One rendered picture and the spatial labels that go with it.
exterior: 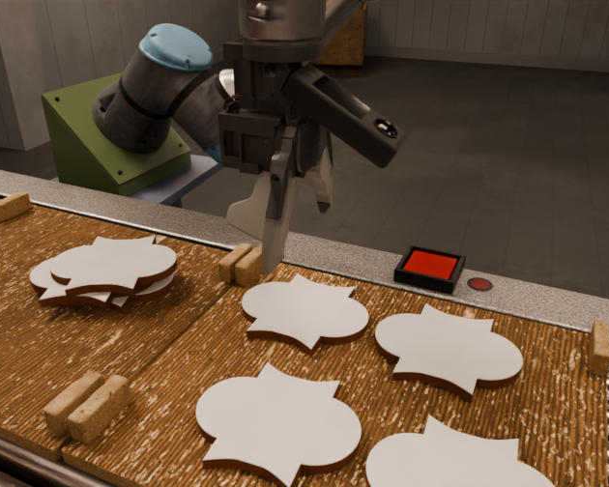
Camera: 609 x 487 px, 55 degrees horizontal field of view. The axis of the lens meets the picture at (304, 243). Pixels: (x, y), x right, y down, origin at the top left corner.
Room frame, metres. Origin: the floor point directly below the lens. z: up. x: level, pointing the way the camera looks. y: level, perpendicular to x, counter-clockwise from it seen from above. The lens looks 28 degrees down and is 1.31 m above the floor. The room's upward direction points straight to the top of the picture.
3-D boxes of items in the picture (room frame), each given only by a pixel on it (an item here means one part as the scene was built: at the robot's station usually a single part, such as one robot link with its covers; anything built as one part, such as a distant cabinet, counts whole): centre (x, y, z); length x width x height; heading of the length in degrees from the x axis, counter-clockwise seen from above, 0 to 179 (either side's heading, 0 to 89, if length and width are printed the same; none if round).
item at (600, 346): (0.46, -0.29, 0.95); 0.06 x 0.02 x 0.03; 156
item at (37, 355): (0.59, 0.32, 0.93); 0.41 x 0.35 x 0.02; 65
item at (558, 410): (0.41, -0.06, 0.93); 0.41 x 0.35 x 0.02; 66
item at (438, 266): (0.65, -0.16, 0.92); 0.06 x 0.06 x 0.01; 65
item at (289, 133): (0.54, 0.03, 1.17); 0.09 x 0.08 x 0.12; 68
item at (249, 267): (0.62, 0.06, 0.95); 0.06 x 0.02 x 0.03; 156
